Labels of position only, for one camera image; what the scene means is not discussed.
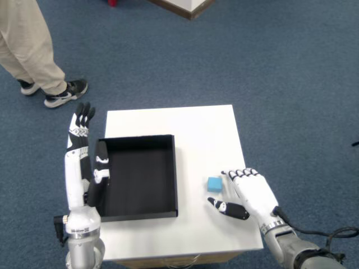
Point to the blue foam cube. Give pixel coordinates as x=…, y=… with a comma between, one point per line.
x=214, y=185

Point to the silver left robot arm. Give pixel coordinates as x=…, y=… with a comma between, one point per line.
x=84, y=252

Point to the wooden table base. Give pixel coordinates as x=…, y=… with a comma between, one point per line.
x=146, y=263

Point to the red plastic object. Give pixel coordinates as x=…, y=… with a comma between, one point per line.
x=113, y=2

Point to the beige trousers of person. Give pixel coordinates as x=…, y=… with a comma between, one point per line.
x=25, y=42

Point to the black white sneaker with swoosh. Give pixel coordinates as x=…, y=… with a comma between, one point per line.
x=64, y=96

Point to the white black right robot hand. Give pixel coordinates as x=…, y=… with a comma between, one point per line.
x=255, y=196

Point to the black object at floor edge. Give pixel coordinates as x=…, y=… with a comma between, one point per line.
x=356, y=143

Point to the white plinth with brown base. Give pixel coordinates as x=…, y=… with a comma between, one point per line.
x=193, y=7

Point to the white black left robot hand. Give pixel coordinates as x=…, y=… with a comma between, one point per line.
x=73, y=182

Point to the black shallow open box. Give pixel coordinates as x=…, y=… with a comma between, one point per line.
x=140, y=182

